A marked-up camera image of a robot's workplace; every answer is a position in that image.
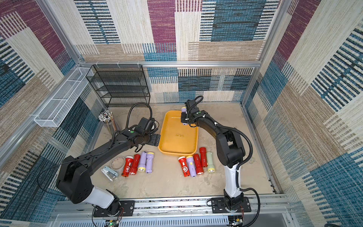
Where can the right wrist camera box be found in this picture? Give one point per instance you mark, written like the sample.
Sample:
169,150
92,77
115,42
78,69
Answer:
189,102

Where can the red flashlight white logo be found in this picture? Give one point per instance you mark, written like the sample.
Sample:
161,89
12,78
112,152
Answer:
184,166

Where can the purple flashlight right group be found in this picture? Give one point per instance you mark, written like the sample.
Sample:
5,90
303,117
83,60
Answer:
191,166

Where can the red flashlight group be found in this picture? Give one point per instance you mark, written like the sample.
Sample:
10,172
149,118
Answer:
198,164
135,164

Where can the dark red flashlight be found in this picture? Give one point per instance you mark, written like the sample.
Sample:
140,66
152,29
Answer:
203,156

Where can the white wire wall basket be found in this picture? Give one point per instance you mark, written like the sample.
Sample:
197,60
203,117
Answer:
58,107

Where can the yellow plastic storage tray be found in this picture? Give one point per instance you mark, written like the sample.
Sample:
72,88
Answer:
177,139

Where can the pale green flashlight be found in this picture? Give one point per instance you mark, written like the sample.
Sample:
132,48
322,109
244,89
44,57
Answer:
210,163

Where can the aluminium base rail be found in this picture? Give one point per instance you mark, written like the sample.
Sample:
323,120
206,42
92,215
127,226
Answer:
269,210

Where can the purple flashlight yellow rim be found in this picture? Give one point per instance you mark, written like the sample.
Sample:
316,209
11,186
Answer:
142,162

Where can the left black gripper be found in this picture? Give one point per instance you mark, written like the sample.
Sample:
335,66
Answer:
156,140

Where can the purple flashlight yellow head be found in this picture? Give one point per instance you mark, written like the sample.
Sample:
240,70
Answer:
149,162

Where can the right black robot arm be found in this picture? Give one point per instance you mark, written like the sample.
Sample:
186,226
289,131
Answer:
229,148

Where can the clear tape roll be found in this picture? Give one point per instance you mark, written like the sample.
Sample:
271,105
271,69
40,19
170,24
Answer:
118,163

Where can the black mesh shelf rack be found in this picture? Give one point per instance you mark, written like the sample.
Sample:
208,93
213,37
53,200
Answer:
119,85

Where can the red flashlight white head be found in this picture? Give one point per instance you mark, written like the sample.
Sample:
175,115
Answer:
127,166

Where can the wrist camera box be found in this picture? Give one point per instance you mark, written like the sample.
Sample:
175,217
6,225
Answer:
189,102
146,126

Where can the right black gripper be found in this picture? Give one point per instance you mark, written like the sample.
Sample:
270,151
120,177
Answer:
185,118

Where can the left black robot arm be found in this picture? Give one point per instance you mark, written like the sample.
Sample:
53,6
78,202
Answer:
74,178

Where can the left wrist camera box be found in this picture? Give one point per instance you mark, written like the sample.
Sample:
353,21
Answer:
146,126

